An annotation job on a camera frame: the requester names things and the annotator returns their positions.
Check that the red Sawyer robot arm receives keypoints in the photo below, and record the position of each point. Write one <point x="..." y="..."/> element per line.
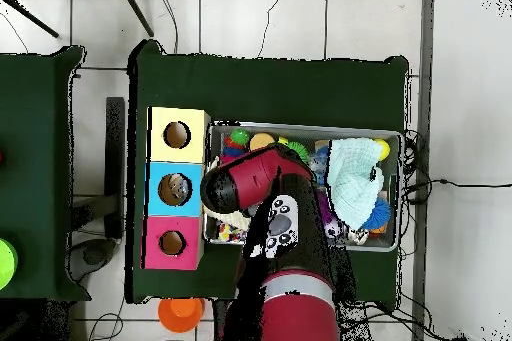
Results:
<point x="256" y="177"/>

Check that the wooden box with three holes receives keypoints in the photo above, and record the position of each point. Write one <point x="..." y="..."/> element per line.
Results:
<point x="160" y="197"/>

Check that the shallow mesh bin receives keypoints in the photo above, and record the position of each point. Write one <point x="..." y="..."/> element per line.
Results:
<point x="352" y="133"/>

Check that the multicolour spiky caterpillar toy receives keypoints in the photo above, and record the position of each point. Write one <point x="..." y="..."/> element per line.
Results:
<point x="239" y="137"/>

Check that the yellow wooden block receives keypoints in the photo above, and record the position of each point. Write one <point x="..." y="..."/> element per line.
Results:
<point x="283" y="140"/>

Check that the colourful candy packet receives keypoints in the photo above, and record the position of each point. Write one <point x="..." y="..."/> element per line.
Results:
<point x="232" y="233"/>

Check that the dark green table cloth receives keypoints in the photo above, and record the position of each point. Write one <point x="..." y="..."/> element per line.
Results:
<point x="260" y="89"/>
<point x="32" y="157"/>

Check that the mint green cloth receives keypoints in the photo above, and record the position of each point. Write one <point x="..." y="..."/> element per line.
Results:
<point x="352" y="181"/>

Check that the yellow ball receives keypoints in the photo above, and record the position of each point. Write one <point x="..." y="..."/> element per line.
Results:
<point x="384" y="149"/>

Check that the blue spiky ball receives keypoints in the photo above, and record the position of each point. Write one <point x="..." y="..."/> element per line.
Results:
<point x="378" y="213"/>

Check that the orange plastic bucket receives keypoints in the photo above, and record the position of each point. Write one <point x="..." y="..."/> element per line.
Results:
<point x="180" y="313"/>

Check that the grey foot pedal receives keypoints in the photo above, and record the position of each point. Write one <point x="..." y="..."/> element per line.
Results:
<point x="94" y="255"/>

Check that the black tripod stand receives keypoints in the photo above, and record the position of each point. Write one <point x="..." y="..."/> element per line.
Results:
<point x="136" y="9"/>

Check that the lime green bowl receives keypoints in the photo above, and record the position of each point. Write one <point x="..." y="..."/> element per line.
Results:
<point x="6" y="263"/>

